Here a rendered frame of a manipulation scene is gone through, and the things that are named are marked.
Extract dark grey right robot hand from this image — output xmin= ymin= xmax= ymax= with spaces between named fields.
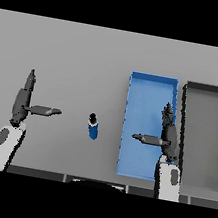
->
xmin=127 ymin=97 xmax=190 ymax=164

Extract dark grey bin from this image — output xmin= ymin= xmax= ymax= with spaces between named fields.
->
xmin=165 ymin=80 xmax=218 ymax=193

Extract blue pipe with dark end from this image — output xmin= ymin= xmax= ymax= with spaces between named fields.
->
xmin=84 ymin=112 xmax=103 ymax=142

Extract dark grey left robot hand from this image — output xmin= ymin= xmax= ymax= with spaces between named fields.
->
xmin=9 ymin=66 xmax=69 ymax=135

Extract blue bin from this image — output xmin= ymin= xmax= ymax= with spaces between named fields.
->
xmin=113 ymin=70 xmax=192 ymax=186

